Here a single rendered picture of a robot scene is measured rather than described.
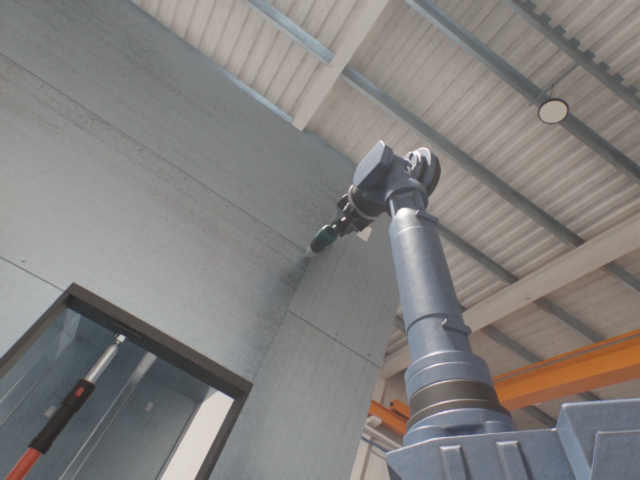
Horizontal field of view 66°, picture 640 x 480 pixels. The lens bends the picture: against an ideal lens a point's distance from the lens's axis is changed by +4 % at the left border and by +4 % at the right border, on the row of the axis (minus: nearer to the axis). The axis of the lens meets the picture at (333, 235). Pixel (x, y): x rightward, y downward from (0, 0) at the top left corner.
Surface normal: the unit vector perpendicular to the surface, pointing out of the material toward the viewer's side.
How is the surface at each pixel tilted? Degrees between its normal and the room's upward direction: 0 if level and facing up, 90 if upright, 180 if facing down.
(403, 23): 177
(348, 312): 90
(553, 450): 90
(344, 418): 90
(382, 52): 177
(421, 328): 100
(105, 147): 90
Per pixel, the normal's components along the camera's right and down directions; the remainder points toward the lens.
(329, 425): 0.48, -0.48
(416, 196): -0.70, -0.51
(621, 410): -0.17, -0.72
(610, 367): -0.82, -0.55
